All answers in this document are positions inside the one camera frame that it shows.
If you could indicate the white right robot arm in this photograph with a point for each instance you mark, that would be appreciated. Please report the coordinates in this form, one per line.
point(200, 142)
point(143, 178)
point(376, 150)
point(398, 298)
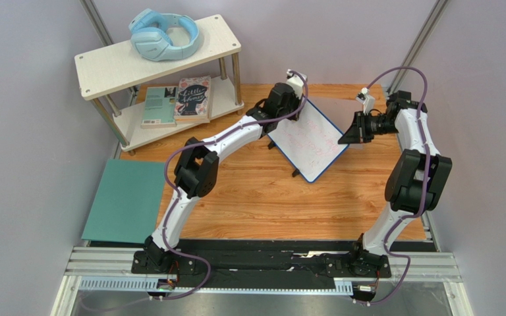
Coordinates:
point(416, 182)

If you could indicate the teal green mat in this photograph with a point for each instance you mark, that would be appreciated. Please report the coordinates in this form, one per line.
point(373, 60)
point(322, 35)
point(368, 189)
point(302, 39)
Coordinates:
point(127, 202)

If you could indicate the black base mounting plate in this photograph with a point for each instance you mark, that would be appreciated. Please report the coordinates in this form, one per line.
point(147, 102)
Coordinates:
point(256, 264)

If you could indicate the blue framed whiteboard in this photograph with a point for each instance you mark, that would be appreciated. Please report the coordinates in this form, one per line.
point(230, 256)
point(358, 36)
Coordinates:
point(310, 143)

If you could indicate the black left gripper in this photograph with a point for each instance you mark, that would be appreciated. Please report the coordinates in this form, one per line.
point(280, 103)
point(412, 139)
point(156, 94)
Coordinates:
point(297, 101)

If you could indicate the teal paperback book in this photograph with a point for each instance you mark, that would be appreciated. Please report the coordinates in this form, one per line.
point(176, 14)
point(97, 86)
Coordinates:
point(159, 107)

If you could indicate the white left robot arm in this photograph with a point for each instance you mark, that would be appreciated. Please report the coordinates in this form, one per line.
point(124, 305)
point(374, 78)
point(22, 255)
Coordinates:
point(197, 169)

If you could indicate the white two-tier shelf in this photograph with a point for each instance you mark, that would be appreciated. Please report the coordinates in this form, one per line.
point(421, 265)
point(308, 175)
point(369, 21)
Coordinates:
point(117, 67)

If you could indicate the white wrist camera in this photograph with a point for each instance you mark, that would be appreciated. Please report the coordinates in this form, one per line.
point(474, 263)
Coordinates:
point(297, 81)
point(366, 100)

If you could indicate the aluminium frame rail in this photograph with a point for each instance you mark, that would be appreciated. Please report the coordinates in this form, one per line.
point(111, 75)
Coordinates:
point(99, 280)

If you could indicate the light blue headphones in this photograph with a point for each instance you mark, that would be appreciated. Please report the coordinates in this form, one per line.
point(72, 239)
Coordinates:
point(150, 40)

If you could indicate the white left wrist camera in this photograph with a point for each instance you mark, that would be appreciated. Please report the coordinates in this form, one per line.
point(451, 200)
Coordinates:
point(297, 81)

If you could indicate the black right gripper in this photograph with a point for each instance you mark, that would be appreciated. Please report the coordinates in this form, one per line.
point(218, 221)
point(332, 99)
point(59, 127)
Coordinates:
point(362, 127)

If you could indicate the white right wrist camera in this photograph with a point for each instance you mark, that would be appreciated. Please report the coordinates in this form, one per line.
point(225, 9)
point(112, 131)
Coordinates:
point(366, 100)

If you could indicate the Little Women book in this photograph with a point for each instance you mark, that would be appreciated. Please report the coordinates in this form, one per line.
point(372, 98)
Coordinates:
point(193, 100)

